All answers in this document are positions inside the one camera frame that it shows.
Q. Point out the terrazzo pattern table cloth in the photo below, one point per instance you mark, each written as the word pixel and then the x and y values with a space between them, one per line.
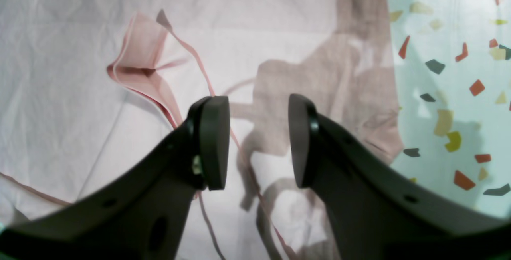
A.
pixel 452 67

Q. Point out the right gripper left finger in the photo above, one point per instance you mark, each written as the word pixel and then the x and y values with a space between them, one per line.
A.
pixel 142 214

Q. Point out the pink T-shirt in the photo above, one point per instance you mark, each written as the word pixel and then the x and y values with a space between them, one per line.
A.
pixel 67 129

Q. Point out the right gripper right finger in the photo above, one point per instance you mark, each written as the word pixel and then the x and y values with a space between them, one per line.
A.
pixel 376 213

